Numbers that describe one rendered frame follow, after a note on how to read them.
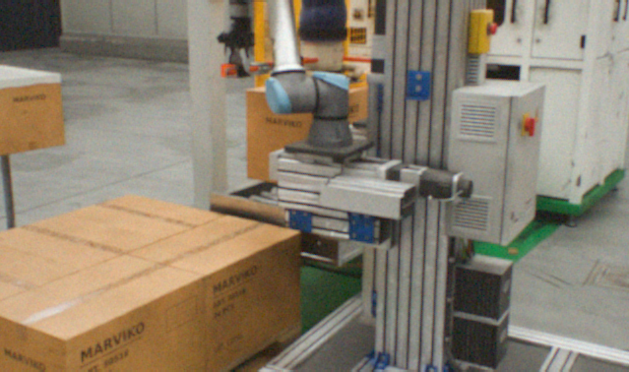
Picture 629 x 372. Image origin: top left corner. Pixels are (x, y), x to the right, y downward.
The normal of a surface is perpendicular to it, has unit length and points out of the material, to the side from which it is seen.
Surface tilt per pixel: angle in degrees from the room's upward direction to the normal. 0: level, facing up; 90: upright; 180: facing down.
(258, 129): 90
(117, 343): 90
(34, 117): 90
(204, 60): 90
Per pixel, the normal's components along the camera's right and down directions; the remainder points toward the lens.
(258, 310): 0.84, 0.15
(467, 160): -0.48, 0.22
